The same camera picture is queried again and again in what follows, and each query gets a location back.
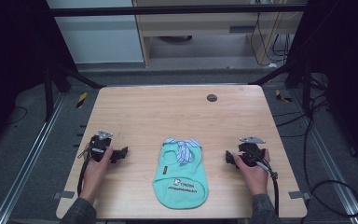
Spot light wooden desk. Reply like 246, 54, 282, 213
131, 0, 306, 68

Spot person's left hand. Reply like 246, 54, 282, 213
79, 145, 115, 201

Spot black cables under desk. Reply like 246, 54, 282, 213
249, 11, 293, 68

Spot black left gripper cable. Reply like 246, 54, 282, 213
76, 148, 91, 198

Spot dark curtain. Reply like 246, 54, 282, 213
0, 0, 79, 150
283, 0, 358, 175

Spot black horizontal frame bar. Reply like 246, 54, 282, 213
47, 4, 310, 18

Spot aluminium floor rail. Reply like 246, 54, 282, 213
292, 89, 358, 224
0, 92, 67, 224

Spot person's right hand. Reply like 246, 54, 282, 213
232, 148, 272, 198

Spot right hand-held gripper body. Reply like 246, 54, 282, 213
237, 134, 267, 168

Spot yellow black striped tape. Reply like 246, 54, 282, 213
76, 91, 89, 109
274, 89, 294, 104

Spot black metal stand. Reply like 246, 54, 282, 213
42, 60, 107, 123
249, 59, 313, 118

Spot white cabinet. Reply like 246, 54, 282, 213
46, 0, 145, 65

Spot grey metal table bracket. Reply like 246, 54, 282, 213
287, 190, 311, 201
52, 190, 76, 201

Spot mint green pet shirt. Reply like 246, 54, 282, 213
151, 137, 210, 210

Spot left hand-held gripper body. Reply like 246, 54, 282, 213
88, 130, 115, 162

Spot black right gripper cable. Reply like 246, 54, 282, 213
254, 158, 282, 217

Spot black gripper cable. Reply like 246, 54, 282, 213
254, 158, 282, 217
76, 148, 91, 198

